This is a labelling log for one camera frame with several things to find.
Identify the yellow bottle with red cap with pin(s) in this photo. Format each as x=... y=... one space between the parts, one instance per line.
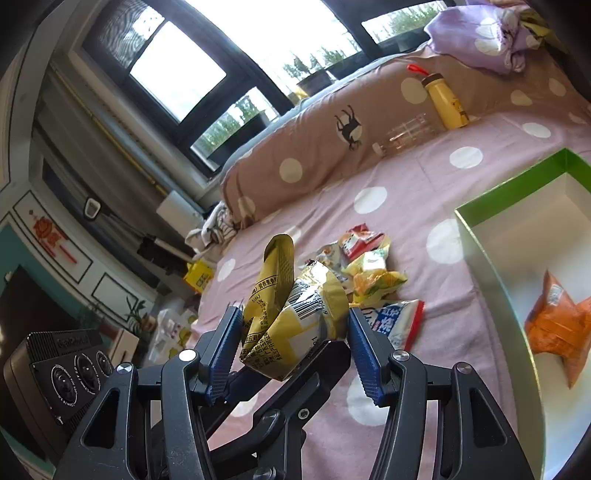
x=445 y=104

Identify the potted green plant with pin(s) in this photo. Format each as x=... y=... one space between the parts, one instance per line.
x=137 y=316

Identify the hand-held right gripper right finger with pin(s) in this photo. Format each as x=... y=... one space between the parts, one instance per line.
x=364 y=360

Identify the purple white plastic bag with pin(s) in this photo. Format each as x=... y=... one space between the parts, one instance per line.
x=480 y=32

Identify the clear plastic bottle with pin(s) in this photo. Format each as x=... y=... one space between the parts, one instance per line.
x=406 y=134

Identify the small white wall device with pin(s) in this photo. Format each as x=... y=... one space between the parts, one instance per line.
x=92 y=208

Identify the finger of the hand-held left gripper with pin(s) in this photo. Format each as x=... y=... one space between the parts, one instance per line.
x=281 y=401

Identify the yellow snack packet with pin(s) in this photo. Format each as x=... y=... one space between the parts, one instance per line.
x=295 y=318

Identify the black framed window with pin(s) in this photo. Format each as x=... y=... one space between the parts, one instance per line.
x=180 y=74

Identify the black plant pot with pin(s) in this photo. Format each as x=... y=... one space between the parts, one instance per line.
x=344 y=65
x=315 y=83

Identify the striped clothes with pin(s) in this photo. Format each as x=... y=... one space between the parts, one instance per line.
x=214 y=228

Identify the green cardboard box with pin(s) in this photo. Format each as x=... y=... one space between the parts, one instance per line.
x=508 y=240

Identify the orange snack packet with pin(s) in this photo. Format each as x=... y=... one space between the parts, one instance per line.
x=554 y=327

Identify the yellow pipe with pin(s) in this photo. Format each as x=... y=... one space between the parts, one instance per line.
x=127 y=146

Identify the silver snack wrapper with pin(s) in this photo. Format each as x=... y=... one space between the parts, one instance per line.
x=397 y=323

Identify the red snack packet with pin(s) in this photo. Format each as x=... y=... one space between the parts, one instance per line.
x=360 y=240

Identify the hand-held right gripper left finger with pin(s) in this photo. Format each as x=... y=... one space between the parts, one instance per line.
x=220 y=357

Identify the long black planter trough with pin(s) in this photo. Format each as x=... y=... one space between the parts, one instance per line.
x=240 y=131

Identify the yellow cardboard box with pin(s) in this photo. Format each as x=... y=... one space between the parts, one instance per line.
x=198 y=277

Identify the white rectangular device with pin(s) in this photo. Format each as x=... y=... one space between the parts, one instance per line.
x=178 y=210

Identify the pale small snack packet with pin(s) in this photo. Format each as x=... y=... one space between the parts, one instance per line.
x=328 y=254

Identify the yellow green cracker packet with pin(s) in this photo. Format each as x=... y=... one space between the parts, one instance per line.
x=378 y=277

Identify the black bag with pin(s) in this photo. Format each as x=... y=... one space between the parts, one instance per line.
x=159 y=258

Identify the pink dotted bedsheet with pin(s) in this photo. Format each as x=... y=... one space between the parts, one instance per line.
x=415 y=182

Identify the red wall decoration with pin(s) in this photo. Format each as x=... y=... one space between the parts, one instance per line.
x=51 y=236

